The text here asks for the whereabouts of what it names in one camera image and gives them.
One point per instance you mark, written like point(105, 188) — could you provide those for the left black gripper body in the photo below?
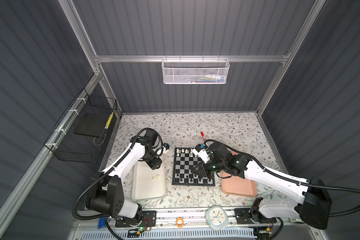
point(152, 160)

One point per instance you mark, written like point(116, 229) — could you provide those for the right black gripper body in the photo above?
point(210, 166)

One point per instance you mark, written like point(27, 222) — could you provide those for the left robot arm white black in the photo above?
point(105, 195)

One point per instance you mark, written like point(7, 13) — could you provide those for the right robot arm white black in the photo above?
point(307, 200)

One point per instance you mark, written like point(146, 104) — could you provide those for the black white chess board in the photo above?
point(185, 165)

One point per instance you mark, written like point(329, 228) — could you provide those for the black chess pieces on board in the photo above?
point(190, 179)

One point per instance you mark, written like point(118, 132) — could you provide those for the white chess pieces on board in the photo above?
point(184, 153)

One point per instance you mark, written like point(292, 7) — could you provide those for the white plastic tray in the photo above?
point(144, 188)

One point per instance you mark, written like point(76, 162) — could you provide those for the pink plastic tray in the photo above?
point(236, 183)

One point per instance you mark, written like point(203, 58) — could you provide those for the mint green alarm clock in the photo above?
point(216, 218)

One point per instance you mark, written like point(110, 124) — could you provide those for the yellow brush in basket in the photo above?
point(109, 120)

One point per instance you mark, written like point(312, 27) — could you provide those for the blue clamp tool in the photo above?
point(101, 223)

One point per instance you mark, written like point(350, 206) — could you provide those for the black wire basket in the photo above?
point(81, 136)

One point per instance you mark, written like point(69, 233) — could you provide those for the white wire basket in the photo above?
point(195, 71)

